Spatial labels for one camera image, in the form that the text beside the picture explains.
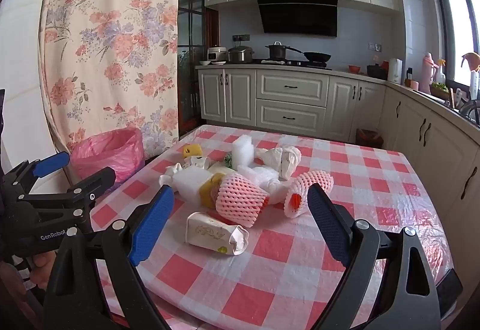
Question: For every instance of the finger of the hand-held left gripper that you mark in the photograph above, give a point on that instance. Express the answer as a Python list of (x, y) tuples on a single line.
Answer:
[(93, 180), (50, 165)]

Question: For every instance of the white lower kitchen cabinets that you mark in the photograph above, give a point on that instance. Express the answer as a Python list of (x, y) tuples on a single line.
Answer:
[(292, 105)]

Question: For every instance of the floral curtain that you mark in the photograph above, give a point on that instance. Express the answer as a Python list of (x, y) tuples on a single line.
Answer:
[(112, 33)]

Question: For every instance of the red container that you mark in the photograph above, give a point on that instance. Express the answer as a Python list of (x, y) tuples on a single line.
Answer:
[(385, 65)]

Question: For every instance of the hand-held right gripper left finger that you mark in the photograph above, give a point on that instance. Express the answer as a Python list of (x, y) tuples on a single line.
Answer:
[(152, 225)]

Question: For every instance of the pink bag-lined bin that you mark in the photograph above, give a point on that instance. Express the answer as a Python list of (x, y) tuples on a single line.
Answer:
[(108, 153)]

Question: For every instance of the dark framed glass door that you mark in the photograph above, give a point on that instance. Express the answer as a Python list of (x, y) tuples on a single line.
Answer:
[(191, 33)]

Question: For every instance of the red bowl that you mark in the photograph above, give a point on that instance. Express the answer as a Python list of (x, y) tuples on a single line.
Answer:
[(354, 69)]

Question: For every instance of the grey wall socket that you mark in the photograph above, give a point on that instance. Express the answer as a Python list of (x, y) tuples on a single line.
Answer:
[(375, 47)]

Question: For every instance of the silver pressure cooker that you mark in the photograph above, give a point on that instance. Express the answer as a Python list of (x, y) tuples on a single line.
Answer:
[(240, 55)]

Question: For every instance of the black gas stove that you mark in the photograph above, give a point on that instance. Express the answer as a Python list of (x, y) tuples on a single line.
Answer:
[(292, 63)]

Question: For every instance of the red checkered tablecloth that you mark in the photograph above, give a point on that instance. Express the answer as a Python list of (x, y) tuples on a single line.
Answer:
[(285, 277)]

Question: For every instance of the white side kitchen cabinets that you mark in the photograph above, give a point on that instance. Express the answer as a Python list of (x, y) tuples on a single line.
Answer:
[(423, 150)]

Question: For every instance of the white rice cooker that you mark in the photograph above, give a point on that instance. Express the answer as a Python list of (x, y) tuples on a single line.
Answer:
[(217, 54)]

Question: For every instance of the white paper carton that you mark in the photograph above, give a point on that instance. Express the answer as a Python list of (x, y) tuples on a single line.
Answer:
[(210, 234)]

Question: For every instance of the white bottle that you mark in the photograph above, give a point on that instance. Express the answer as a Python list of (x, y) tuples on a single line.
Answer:
[(474, 84)]

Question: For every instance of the black range hood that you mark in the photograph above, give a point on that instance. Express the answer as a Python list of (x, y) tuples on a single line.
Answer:
[(296, 15)]

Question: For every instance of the person's left hand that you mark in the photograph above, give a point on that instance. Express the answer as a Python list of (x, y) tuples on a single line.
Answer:
[(43, 270)]

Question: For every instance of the white bent foam piece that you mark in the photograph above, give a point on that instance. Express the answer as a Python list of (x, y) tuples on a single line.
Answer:
[(191, 182)]

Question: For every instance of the basket of greens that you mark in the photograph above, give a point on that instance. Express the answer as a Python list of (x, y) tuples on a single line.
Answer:
[(439, 90)]

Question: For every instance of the large pink foam net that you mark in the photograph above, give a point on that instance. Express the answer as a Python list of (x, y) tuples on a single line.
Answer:
[(240, 198)]

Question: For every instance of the yellow sponge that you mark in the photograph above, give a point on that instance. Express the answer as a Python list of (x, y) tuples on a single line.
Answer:
[(191, 152)]

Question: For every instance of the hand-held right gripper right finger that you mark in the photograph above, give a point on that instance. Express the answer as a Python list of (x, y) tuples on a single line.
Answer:
[(326, 225)]

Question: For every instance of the green label packet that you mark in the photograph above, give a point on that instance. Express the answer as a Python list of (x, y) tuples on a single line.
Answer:
[(228, 160)]

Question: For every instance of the white foam block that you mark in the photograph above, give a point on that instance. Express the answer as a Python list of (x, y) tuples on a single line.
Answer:
[(242, 150)]

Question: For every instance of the black frying pan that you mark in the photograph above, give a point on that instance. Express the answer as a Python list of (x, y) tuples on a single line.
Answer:
[(318, 57)]

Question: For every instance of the small pink foam net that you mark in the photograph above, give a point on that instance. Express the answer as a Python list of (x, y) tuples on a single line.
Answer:
[(313, 183)]

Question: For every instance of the dark wall socket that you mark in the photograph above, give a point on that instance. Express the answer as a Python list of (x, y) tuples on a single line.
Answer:
[(240, 38)]

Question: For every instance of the pink cup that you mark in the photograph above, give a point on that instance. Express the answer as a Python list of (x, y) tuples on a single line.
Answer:
[(414, 84)]

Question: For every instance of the white kettle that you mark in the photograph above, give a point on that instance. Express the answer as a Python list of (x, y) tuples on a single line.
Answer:
[(395, 70)]

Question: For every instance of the black cooking pot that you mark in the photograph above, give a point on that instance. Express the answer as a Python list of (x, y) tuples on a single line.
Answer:
[(277, 51)]

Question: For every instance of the small dark bottle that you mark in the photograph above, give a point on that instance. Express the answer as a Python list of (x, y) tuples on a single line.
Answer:
[(408, 77)]

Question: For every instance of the spray bottle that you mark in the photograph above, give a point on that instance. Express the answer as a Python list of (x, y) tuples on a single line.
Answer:
[(440, 73)]

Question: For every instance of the window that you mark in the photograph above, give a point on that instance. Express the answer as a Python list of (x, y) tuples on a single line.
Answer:
[(455, 26)]

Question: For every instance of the white plastic bag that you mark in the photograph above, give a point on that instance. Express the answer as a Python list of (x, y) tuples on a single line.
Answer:
[(285, 161)]

